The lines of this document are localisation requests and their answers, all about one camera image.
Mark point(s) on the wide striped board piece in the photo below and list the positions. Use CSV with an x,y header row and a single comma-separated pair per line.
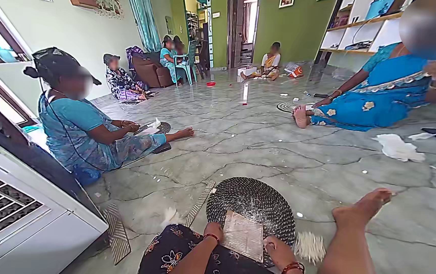
x,y
118,238

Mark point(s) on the purple patterned cloth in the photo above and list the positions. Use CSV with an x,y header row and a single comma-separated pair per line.
x,y
131,55

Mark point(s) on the teal curtain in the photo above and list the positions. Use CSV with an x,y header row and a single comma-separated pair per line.
x,y
145,26

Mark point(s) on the pile of white cotton wicks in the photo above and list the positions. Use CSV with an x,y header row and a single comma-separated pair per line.
x,y
309,247

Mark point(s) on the person's left forearm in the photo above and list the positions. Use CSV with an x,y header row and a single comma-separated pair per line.
x,y
197,255

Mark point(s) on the white air cooler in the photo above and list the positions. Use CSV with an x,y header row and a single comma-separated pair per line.
x,y
35,232

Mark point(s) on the teal plastic chair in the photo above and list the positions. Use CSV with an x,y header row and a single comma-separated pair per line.
x,y
190,62

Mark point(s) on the black cap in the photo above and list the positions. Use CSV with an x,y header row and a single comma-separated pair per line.
x,y
52,62

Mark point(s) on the orange white packet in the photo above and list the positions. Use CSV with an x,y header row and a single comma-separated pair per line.
x,y
296,71

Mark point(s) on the round grey woven mat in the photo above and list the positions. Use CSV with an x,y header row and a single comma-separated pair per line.
x,y
285,107

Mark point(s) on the person's legs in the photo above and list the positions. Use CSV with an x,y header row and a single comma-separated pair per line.
x,y
351,243

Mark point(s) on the dark grey cap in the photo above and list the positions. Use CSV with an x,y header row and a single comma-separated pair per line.
x,y
110,58

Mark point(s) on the person's left hand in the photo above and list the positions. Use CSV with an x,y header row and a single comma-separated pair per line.
x,y
213,231

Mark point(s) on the narrow striped strip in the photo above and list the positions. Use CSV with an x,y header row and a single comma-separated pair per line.
x,y
200,204

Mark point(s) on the white cotton sheet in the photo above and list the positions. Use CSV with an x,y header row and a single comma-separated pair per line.
x,y
399,148

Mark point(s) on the striped rectangular board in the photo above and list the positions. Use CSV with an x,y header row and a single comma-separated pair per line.
x,y
243,236

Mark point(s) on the person's right hand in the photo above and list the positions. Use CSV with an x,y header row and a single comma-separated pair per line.
x,y
281,254

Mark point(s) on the framed picture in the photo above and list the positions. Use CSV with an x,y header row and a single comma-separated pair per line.
x,y
286,3

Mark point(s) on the window with dark frame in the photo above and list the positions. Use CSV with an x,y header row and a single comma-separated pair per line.
x,y
1,64

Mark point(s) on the blue plastic bag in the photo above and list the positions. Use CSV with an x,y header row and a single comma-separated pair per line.
x,y
85,175

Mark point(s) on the person's left fingers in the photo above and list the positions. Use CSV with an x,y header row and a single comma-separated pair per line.
x,y
220,230

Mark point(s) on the round black woven mat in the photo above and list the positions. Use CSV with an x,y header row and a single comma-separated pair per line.
x,y
254,196

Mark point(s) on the tall white red box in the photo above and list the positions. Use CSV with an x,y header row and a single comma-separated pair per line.
x,y
245,94

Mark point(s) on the brown sofa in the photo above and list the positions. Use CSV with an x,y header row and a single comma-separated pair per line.
x,y
147,70

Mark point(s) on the person's right forearm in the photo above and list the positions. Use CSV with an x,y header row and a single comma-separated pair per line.
x,y
293,270

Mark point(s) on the small white cotton piece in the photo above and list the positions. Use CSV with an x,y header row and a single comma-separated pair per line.
x,y
421,136

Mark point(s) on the wall shelf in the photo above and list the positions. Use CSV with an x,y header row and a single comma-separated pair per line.
x,y
358,36

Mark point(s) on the white cotton tuft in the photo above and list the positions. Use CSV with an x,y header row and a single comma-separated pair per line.
x,y
172,217

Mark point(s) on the red bowl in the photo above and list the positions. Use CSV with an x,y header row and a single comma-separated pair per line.
x,y
211,84

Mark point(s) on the round dark woven mat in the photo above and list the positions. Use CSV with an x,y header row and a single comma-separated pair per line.
x,y
163,128

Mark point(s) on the person's right thumb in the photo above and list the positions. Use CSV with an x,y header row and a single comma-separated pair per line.
x,y
269,243

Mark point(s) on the brown wooden door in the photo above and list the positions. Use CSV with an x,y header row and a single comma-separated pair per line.
x,y
235,30

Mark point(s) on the kitchen shelf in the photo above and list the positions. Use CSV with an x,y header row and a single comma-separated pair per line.
x,y
192,24

